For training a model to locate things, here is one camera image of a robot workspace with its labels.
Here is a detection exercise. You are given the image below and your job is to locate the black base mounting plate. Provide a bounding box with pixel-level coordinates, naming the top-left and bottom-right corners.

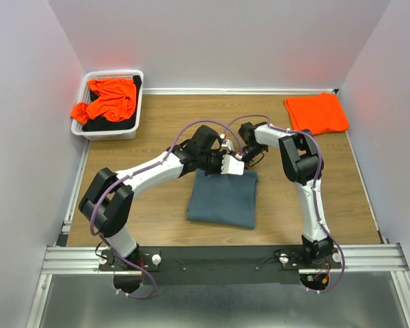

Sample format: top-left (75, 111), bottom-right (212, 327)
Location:
top-left (98, 245), bottom-right (341, 292)

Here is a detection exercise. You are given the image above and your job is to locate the white plastic laundry basket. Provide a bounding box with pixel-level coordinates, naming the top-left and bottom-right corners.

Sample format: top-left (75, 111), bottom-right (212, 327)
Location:
top-left (71, 69), bottom-right (144, 141)

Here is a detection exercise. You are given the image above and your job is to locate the crumpled orange t shirt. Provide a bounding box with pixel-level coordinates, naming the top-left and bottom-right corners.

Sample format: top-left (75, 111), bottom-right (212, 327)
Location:
top-left (71, 78), bottom-right (139, 125)

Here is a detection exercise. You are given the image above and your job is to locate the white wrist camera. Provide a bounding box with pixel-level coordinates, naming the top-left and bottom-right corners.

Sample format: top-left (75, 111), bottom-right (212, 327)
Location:
top-left (220, 134), bottom-right (235, 154)
top-left (221, 154), bottom-right (245, 176)

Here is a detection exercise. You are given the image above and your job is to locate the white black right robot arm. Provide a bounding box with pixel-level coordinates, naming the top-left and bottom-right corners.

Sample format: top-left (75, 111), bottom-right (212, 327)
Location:
top-left (238, 122), bottom-right (334, 268)

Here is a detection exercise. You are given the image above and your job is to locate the black t shirt in basket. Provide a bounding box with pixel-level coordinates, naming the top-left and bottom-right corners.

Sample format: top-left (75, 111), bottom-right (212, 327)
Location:
top-left (83, 75), bottom-right (142, 132)

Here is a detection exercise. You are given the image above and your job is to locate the folded orange t shirt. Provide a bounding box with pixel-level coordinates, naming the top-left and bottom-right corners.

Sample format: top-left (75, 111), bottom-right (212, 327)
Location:
top-left (284, 93), bottom-right (350, 135)

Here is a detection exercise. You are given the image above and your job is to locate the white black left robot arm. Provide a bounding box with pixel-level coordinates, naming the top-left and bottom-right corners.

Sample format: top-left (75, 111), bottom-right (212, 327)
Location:
top-left (79, 125), bottom-right (223, 270)

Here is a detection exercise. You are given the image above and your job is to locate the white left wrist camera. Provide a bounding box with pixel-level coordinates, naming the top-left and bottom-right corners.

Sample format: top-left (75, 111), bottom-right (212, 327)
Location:
top-left (221, 154), bottom-right (245, 176)

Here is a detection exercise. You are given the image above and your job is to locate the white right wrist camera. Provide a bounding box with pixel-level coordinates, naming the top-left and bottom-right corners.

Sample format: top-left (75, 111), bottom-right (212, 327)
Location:
top-left (220, 134), bottom-right (235, 154)

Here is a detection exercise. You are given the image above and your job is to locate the blue grey t shirt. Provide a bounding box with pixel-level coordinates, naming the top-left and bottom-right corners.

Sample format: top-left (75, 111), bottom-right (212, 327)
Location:
top-left (187, 169), bottom-right (258, 230)

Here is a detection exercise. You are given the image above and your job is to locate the aluminium extrusion rail frame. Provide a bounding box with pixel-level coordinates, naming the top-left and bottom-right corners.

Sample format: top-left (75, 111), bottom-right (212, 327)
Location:
top-left (28, 94), bottom-right (410, 327)

